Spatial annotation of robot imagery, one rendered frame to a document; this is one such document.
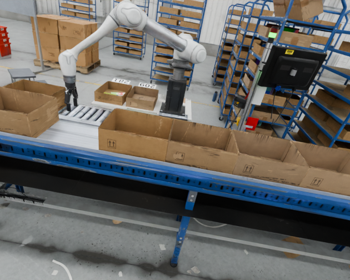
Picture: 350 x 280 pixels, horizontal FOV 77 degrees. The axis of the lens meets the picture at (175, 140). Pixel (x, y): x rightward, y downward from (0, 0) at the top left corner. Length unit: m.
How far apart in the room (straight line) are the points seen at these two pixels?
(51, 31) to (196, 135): 5.01
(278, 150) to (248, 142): 0.21
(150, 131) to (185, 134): 0.24
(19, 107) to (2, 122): 0.32
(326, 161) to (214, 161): 0.85
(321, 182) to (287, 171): 0.21
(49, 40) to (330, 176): 5.78
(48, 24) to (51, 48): 0.49
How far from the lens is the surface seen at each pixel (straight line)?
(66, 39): 5.88
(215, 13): 10.96
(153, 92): 2.56
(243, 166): 1.29
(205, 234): 1.79
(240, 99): 2.05
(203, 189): 1.29
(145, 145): 1.22
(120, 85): 2.63
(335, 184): 1.53
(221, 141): 1.52
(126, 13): 1.64
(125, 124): 1.53
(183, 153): 1.22
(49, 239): 2.10
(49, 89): 2.31
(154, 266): 1.91
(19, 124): 1.50
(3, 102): 1.91
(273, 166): 1.33
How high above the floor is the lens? 1.67
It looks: 31 degrees down
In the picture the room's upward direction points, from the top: 10 degrees clockwise
